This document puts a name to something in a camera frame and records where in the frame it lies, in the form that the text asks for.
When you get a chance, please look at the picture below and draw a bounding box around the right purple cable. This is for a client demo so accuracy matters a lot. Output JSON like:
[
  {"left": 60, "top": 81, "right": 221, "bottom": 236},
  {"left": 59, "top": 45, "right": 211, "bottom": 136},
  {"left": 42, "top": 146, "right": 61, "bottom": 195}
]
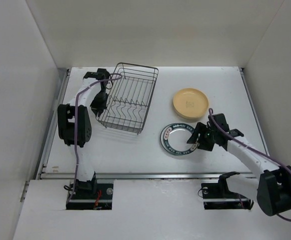
[{"left": 207, "top": 107, "right": 291, "bottom": 223}]

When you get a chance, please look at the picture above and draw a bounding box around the grey wire dish rack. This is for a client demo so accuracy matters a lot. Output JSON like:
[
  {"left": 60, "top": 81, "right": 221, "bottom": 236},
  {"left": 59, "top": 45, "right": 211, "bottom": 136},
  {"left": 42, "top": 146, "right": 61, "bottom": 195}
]
[{"left": 96, "top": 62, "right": 159, "bottom": 134}]

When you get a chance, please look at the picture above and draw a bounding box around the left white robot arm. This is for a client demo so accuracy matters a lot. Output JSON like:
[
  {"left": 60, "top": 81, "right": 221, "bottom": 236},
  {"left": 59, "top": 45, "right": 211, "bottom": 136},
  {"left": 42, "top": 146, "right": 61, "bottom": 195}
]
[{"left": 57, "top": 68, "right": 111, "bottom": 199}]

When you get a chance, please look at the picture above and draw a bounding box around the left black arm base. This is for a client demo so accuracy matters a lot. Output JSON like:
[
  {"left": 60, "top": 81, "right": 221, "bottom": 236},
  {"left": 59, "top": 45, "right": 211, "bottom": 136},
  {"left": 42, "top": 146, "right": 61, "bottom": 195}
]
[{"left": 63, "top": 182, "right": 114, "bottom": 211}]

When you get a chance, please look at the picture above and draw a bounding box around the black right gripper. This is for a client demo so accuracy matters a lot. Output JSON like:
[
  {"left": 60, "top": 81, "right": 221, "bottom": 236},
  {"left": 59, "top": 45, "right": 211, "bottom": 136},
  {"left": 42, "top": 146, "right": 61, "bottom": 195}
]
[{"left": 186, "top": 121, "right": 217, "bottom": 152}]

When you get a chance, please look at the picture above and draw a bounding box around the purple cable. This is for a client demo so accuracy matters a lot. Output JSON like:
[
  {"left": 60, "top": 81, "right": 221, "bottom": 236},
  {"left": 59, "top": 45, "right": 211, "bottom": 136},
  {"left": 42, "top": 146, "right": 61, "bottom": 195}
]
[
  {"left": 66, "top": 73, "right": 123, "bottom": 201},
  {"left": 207, "top": 107, "right": 291, "bottom": 223}
]

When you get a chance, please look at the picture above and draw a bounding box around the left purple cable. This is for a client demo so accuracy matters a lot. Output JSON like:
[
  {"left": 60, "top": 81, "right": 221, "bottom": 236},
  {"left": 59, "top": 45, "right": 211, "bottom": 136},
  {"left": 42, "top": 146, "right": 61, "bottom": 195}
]
[{"left": 66, "top": 73, "right": 123, "bottom": 201}]

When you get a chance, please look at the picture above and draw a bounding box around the white plate dark green band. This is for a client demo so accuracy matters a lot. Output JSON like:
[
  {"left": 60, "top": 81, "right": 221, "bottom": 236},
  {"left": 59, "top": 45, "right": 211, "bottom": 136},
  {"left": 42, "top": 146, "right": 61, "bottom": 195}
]
[{"left": 159, "top": 123, "right": 199, "bottom": 157}]

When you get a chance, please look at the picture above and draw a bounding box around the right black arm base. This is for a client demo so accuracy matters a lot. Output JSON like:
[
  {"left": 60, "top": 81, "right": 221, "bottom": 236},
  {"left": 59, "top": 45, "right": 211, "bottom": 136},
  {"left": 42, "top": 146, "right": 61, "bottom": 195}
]
[{"left": 197, "top": 182, "right": 254, "bottom": 210}]

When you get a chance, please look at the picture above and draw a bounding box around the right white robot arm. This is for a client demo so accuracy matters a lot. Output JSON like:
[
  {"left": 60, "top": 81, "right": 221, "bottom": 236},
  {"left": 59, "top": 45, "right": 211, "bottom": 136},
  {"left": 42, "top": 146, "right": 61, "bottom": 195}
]
[{"left": 187, "top": 109, "right": 291, "bottom": 217}]

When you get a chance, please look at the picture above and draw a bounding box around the aluminium table frame rail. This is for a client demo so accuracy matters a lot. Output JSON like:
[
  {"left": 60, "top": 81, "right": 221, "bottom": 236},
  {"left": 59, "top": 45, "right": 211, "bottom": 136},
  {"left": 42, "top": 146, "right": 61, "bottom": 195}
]
[{"left": 20, "top": 67, "right": 270, "bottom": 201}]

